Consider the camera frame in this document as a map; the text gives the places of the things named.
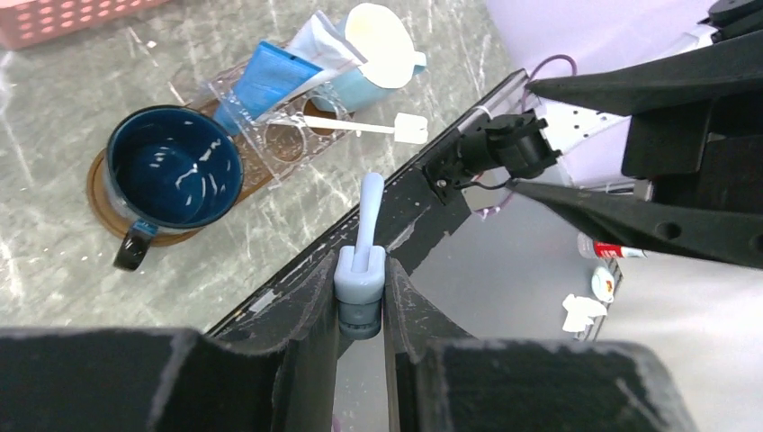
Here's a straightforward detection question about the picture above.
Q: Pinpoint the pink perforated plastic basket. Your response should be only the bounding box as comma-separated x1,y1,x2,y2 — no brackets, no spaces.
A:
1,0,165,50

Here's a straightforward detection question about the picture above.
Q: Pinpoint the white toothbrush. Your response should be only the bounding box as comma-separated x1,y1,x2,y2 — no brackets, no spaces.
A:
275,112,429,145

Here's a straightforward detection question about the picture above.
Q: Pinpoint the crumpled white paper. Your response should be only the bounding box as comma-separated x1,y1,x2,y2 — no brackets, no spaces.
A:
561,294,607,333

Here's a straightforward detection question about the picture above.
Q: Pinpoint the clear textured glass dish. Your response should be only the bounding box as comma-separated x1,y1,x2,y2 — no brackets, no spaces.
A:
169,61,353,199

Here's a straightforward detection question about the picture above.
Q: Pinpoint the pale grey toothbrush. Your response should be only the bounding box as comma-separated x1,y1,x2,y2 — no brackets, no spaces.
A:
334,173,386,340

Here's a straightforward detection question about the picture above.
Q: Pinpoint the silver toothpaste tube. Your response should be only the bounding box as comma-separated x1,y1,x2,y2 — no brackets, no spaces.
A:
284,11,367,100

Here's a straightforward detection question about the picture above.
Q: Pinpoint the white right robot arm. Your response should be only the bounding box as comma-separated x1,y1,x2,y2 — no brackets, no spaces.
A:
514,31,762,268

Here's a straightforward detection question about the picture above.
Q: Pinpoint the red white glue tube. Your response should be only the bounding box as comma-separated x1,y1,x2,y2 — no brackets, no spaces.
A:
577,232,647,259

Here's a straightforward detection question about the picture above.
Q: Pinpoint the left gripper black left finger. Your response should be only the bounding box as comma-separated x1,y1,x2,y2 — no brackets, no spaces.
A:
1,253,339,431

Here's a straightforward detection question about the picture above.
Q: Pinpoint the oval wooden tray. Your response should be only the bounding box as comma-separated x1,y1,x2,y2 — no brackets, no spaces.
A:
86,84,352,255

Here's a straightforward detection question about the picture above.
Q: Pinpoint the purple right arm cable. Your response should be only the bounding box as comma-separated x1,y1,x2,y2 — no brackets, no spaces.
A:
473,53,579,221

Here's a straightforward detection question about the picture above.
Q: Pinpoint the white and light-blue mug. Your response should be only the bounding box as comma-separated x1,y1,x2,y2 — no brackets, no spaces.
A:
330,3,427,113

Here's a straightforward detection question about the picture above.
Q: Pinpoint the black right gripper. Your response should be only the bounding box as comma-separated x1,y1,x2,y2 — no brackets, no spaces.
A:
507,31,762,269

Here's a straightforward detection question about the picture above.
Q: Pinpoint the dark navy mug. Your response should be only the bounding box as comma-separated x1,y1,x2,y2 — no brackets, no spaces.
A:
102,104,244,271

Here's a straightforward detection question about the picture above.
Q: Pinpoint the blue toothpaste tube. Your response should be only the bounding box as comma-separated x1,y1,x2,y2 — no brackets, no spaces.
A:
213,40,322,135

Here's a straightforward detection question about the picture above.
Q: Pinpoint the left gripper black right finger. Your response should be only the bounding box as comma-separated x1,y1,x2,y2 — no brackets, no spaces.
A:
384,258,697,431

